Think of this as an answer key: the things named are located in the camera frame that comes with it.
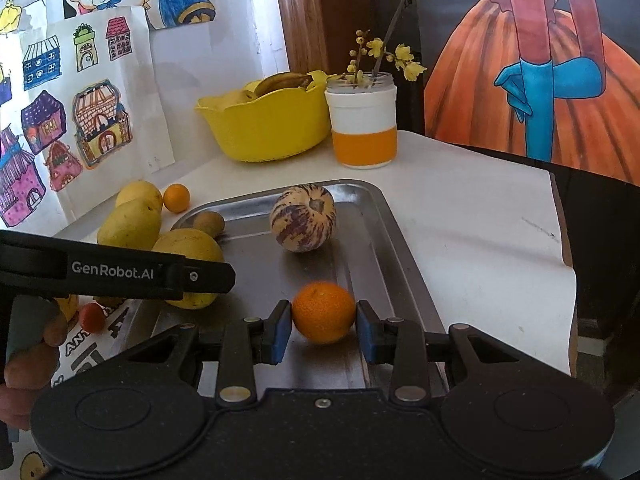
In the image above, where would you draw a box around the printed black letter sheet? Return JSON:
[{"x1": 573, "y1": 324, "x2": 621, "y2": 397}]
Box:
[{"x1": 50, "y1": 300, "x2": 133, "y2": 388}]

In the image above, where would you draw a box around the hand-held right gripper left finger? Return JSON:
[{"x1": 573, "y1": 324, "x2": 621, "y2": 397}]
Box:
[{"x1": 127, "y1": 301, "x2": 293, "y2": 408}]

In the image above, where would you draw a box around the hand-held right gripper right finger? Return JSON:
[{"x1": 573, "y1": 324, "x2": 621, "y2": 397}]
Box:
[{"x1": 356, "y1": 300, "x2": 521, "y2": 408}]

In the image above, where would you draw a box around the metal baking tray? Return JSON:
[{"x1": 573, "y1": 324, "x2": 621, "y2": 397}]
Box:
[{"x1": 150, "y1": 179, "x2": 451, "y2": 396}]

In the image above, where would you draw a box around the yellow plastic bowl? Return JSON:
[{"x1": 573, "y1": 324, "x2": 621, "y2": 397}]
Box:
[{"x1": 195, "y1": 71, "x2": 341, "y2": 163}]

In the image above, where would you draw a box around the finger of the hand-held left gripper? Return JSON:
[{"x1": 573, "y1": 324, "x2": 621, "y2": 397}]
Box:
[{"x1": 168, "y1": 261, "x2": 236, "y2": 302}]

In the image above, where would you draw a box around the red cherry tomato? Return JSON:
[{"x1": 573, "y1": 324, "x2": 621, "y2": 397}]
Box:
[{"x1": 79, "y1": 303, "x2": 106, "y2": 333}]

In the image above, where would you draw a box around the large yellow mango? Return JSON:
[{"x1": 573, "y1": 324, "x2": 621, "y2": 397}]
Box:
[{"x1": 151, "y1": 228, "x2": 226, "y2": 310}]

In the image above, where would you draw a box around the brown wooden post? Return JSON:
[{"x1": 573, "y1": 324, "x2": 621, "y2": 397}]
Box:
[{"x1": 272, "y1": 0, "x2": 371, "y2": 78}]

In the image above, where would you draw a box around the person's left hand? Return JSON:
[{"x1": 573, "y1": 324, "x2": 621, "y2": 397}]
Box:
[{"x1": 0, "y1": 300, "x2": 68, "y2": 431}]

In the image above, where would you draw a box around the orange skirt figure painting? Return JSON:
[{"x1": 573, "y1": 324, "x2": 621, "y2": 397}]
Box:
[{"x1": 420, "y1": 0, "x2": 640, "y2": 181}]

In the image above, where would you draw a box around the houses drawing sheet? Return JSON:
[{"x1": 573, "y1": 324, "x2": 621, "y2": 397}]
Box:
[{"x1": 0, "y1": 4, "x2": 176, "y2": 228}]

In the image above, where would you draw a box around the small yellow fruit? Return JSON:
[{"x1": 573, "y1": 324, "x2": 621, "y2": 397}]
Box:
[{"x1": 55, "y1": 295, "x2": 80, "y2": 322}]

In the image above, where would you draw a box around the brown kiwi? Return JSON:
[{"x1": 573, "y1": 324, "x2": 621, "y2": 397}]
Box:
[{"x1": 192, "y1": 211, "x2": 226, "y2": 239}]

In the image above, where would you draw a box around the yellow flower branch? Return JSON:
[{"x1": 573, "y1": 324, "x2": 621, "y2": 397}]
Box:
[{"x1": 345, "y1": 0, "x2": 428, "y2": 91}]

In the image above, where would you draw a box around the orange tangerine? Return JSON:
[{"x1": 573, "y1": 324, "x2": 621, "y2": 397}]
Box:
[{"x1": 292, "y1": 281, "x2": 357, "y2": 345}]

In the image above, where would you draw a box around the white and orange jar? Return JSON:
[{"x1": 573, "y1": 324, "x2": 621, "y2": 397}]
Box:
[{"x1": 324, "y1": 72, "x2": 398, "y2": 169}]

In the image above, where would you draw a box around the ripe banana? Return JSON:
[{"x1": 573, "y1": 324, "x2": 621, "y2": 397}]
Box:
[{"x1": 254, "y1": 72, "x2": 313, "y2": 100}]

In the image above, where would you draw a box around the striped pepino melon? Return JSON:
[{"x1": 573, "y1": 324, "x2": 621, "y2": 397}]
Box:
[{"x1": 269, "y1": 184, "x2": 336, "y2": 252}]

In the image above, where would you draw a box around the white table cover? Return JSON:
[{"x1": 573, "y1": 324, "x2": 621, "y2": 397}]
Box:
[{"x1": 50, "y1": 130, "x2": 578, "y2": 376}]

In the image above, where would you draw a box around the small orange kumquat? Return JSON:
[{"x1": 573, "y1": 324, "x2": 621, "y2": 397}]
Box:
[{"x1": 163, "y1": 184, "x2": 192, "y2": 212}]

